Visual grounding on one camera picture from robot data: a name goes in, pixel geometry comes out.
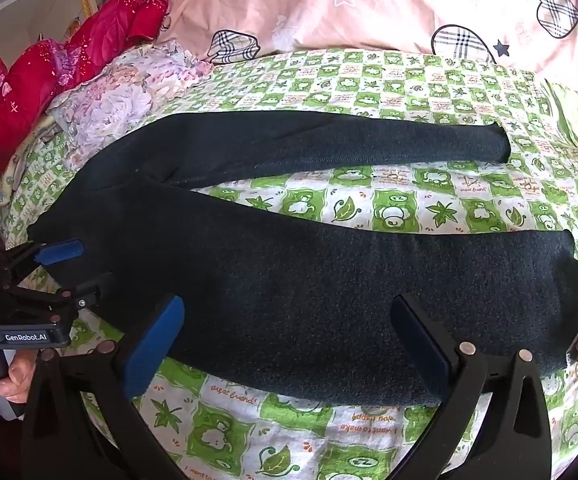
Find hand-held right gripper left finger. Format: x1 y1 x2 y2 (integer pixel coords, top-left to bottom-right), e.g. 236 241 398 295
20 295 190 480

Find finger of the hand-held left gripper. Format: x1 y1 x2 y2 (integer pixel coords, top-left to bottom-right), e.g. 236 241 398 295
5 281 103 319
0 240 86 287

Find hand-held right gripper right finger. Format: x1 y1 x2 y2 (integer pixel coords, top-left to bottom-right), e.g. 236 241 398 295
390 294 554 480

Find dark navy pants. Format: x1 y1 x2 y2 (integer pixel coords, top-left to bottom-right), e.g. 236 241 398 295
26 112 578 408

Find person's left hand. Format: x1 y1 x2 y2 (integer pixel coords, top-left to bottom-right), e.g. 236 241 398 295
0 342 38 406

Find green printed bed sheet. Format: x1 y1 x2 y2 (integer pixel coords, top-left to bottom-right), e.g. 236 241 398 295
0 49 578 480

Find purple floral ruffled cloth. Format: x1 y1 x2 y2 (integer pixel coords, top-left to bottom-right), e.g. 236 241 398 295
0 40 215 201

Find red floral quilt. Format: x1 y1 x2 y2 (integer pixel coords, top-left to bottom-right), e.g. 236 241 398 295
0 0 175 173

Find pink heart print quilt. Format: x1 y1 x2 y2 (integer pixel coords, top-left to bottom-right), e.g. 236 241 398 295
161 0 578 106

